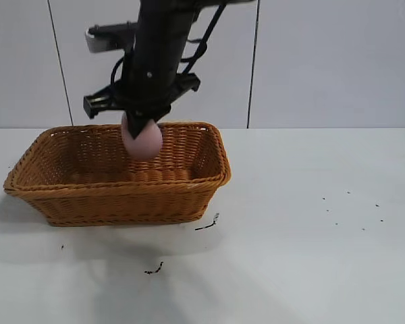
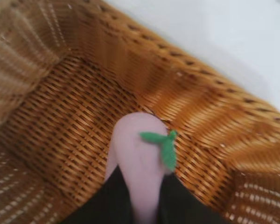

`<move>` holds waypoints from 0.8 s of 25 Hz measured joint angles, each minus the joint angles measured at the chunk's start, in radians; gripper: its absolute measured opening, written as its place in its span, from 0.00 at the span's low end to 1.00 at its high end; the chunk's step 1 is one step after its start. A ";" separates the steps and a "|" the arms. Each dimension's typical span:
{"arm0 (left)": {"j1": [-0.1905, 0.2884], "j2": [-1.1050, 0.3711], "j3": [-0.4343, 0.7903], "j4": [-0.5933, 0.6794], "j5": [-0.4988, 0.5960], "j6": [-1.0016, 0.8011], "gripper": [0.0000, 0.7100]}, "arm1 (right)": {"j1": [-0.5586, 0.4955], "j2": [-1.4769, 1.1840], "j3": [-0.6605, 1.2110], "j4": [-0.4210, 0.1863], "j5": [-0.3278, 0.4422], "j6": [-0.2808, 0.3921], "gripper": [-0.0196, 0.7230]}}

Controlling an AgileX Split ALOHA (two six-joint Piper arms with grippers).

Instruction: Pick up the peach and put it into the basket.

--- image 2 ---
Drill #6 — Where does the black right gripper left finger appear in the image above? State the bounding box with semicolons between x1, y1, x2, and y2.
66;166;134;224

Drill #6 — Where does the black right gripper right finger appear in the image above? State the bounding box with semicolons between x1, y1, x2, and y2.
159;173;227;224

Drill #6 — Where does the brown woven wicker basket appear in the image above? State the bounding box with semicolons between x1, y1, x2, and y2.
0;0;280;224

